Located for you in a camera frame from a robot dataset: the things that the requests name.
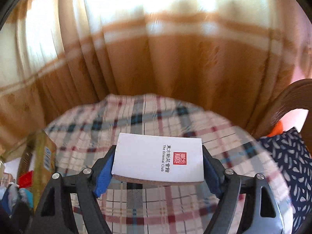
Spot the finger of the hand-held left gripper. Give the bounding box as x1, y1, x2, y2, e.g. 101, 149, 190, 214
0, 195, 32, 234

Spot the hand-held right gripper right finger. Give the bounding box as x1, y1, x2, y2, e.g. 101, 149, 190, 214
202, 146, 285, 234

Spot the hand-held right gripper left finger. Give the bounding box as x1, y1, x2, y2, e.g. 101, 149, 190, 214
28, 145, 116, 234

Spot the red building block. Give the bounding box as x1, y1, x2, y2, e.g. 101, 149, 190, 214
18, 171, 33, 188

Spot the white box with red seal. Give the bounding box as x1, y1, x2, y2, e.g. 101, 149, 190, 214
111, 133, 205, 189

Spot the gold rectangular tin box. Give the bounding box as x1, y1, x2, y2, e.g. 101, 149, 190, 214
17, 130, 58, 212

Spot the orange object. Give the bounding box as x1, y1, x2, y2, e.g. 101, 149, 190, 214
267, 121, 284, 137

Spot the navy patterned cushion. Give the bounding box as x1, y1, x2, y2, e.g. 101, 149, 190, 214
256, 127, 312, 233

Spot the brown wicker chair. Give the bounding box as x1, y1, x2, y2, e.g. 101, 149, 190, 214
264, 79, 312, 142

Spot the beige and orange floral curtain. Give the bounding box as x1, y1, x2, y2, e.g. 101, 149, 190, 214
0, 0, 310, 156

